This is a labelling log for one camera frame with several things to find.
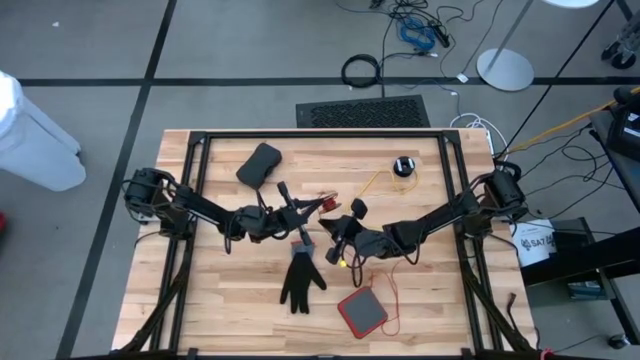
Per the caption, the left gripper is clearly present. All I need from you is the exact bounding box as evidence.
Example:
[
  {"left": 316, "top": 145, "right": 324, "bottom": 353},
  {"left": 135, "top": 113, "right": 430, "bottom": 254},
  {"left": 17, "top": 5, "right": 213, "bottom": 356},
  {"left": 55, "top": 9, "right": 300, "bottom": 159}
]
[{"left": 234, "top": 180, "right": 326, "bottom": 247}]

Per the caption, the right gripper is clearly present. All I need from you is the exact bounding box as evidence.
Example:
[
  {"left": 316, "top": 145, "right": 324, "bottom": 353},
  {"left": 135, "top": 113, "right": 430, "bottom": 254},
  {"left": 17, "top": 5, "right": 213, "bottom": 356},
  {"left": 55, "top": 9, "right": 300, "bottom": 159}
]
[{"left": 318, "top": 198, "right": 399, "bottom": 265}]

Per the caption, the red cord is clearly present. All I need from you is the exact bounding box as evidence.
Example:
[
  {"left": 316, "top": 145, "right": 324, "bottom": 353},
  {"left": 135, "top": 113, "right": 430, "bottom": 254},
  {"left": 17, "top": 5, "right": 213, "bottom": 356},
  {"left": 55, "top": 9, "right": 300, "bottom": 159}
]
[{"left": 322, "top": 197, "right": 402, "bottom": 337}]

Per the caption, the yellow cord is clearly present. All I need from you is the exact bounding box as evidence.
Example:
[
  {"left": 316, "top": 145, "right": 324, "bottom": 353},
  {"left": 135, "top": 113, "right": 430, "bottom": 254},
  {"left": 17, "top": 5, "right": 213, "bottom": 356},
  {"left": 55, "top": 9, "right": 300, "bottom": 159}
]
[{"left": 355, "top": 167, "right": 421, "bottom": 202}]

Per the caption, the black glove grey red cuff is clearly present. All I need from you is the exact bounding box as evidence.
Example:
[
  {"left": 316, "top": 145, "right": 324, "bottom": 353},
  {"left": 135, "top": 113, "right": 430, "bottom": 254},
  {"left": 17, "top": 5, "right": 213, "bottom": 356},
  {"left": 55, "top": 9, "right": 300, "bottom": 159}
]
[{"left": 278, "top": 240, "right": 329, "bottom": 315}]

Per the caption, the black rounded plastic piece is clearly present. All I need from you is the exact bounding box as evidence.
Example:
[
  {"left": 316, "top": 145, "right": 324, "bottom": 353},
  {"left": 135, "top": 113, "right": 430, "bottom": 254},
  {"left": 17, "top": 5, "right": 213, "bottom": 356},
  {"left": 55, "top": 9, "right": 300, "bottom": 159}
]
[{"left": 235, "top": 142, "right": 283, "bottom": 190}]

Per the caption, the red grey square box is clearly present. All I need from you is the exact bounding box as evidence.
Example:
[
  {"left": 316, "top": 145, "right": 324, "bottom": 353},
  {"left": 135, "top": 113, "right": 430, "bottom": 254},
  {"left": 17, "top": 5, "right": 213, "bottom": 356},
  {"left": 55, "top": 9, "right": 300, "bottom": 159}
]
[{"left": 337, "top": 285, "right": 390, "bottom": 340}]

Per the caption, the black floor mat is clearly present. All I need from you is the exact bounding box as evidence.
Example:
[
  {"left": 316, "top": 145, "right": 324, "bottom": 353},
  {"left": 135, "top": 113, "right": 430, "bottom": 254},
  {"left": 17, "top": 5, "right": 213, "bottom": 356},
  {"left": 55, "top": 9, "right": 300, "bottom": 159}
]
[{"left": 295, "top": 94, "right": 431, "bottom": 129}]

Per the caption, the black power strip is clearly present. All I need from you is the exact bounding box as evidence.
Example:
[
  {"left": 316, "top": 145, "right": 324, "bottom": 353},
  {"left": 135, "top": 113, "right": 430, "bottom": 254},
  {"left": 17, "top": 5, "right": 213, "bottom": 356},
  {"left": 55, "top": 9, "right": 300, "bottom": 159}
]
[{"left": 428, "top": 20, "right": 452, "bottom": 50}]

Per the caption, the grey round-base floor stand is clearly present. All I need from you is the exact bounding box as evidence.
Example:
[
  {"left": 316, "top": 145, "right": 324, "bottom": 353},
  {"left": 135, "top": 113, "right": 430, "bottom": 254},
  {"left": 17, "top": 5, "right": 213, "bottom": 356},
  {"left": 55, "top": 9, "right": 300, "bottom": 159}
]
[{"left": 475, "top": 0, "right": 601, "bottom": 93}]

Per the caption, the black side desk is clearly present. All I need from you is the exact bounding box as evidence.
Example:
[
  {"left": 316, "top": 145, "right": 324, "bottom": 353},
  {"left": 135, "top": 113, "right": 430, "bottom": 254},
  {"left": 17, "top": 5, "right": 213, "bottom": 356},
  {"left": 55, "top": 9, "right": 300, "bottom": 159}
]
[{"left": 519, "top": 87, "right": 640, "bottom": 346}]

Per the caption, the thin black slanted rod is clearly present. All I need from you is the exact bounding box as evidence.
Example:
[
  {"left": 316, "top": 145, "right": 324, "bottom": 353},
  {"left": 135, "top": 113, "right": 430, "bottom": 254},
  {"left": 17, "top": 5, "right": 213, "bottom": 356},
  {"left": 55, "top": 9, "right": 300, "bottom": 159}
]
[{"left": 499, "top": 0, "right": 616, "bottom": 151}]

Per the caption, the white plastic bin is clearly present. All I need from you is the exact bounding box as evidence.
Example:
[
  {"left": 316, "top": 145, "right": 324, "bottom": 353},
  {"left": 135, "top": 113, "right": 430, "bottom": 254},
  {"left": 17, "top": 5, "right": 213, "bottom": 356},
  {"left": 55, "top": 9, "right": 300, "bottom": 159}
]
[{"left": 0, "top": 70, "right": 87, "bottom": 193}]

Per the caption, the black desktop device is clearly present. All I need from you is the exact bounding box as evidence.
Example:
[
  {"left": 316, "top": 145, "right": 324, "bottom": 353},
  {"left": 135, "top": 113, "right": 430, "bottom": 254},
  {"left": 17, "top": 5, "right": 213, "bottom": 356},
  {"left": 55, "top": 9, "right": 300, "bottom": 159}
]
[{"left": 612, "top": 85, "right": 640, "bottom": 162}]

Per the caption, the black looped cable yellow tag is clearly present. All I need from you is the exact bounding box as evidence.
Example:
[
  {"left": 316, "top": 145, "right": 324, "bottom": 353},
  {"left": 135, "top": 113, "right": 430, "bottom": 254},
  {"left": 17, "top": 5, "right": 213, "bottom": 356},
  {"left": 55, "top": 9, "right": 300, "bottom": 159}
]
[{"left": 338, "top": 247, "right": 374, "bottom": 289}]

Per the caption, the dark looped wrist cable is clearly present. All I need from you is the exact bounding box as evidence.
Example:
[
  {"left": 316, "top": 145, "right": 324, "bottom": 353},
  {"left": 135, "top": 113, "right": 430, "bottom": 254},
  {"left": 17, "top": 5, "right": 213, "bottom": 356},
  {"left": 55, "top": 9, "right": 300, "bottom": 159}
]
[{"left": 222, "top": 187, "right": 269, "bottom": 255}]

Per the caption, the black coiled floor cable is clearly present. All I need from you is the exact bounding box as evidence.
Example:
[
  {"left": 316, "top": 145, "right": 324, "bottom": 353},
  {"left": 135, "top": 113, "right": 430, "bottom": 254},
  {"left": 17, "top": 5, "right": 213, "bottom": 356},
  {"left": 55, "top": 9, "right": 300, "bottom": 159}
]
[{"left": 341, "top": 53, "right": 382, "bottom": 90}]

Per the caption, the white cable bundle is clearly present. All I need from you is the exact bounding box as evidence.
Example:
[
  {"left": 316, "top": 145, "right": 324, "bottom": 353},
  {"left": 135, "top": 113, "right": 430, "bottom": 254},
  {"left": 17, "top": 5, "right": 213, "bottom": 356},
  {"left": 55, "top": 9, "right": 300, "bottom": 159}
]
[{"left": 449, "top": 112, "right": 509, "bottom": 154}]

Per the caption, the brown strap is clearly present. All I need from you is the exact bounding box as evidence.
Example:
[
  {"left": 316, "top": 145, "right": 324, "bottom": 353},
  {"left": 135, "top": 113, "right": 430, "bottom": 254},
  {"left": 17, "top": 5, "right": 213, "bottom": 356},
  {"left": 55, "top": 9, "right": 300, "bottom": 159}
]
[{"left": 505, "top": 291, "right": 518, "bottom": 329}]

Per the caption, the blue floor cable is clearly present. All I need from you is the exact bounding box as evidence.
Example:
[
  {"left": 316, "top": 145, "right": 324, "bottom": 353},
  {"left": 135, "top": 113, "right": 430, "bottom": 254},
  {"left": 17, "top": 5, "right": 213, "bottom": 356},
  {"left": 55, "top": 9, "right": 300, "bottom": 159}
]
[{"left": 398, "top": 17, "right": 436, "bottom": 51}]

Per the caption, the yellow extension cable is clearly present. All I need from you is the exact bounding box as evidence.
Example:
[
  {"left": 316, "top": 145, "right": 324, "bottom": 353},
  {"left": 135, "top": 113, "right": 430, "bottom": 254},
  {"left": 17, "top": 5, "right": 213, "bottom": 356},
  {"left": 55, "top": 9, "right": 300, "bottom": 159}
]
[{"left": 504, "top": 85, "right": 640, "bottom": 154}]

